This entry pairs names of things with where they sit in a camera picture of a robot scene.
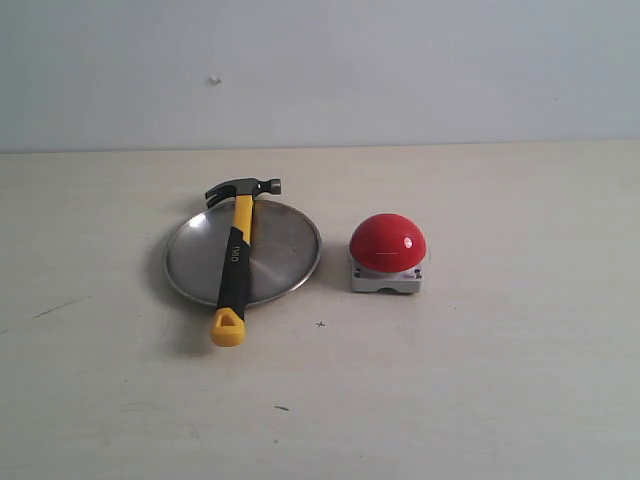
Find round stainless steel plate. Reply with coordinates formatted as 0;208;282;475
163;200;322;307

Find yellow black claw hammer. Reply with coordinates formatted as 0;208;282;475
205;178;282;347

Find red dome push button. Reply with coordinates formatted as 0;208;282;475
349;213;429;295

